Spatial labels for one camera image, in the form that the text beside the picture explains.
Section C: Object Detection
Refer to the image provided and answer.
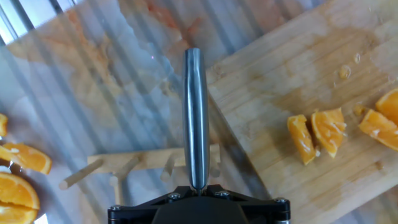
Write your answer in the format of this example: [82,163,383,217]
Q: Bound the wooden cutting board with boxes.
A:
[205,0,398,224]

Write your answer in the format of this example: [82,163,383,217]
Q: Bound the wooden peg rack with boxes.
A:
[58,143,221,206]

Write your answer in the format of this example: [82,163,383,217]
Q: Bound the steel cleaver knife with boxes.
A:
[182,47,210,195]

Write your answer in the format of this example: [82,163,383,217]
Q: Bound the marble pattern plastic mat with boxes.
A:
[0,0,398,224]

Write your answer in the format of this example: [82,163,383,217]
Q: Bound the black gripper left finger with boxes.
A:
[108,185,198,224]

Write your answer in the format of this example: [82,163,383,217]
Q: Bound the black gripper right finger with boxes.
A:
[203,184,292,224]

